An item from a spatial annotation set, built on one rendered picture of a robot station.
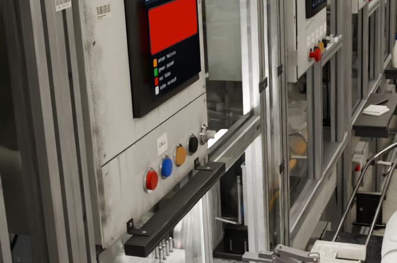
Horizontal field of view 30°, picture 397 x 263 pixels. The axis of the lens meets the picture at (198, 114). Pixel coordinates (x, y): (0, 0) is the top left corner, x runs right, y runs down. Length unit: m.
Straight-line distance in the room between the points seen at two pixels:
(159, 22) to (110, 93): 0.15
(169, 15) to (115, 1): 0.14
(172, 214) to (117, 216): 0.12
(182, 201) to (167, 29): 0.28
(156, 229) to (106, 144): 0.17
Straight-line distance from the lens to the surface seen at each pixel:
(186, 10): 1.22
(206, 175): 1.31
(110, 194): 1.05
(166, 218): 1.15
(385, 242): 1.74
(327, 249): 2.12
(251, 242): 1.91
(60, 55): 0.93
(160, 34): 1.12
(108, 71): 1.02
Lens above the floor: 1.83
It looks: 16 degrees down
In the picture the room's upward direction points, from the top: 3 degrees counter-clockwise
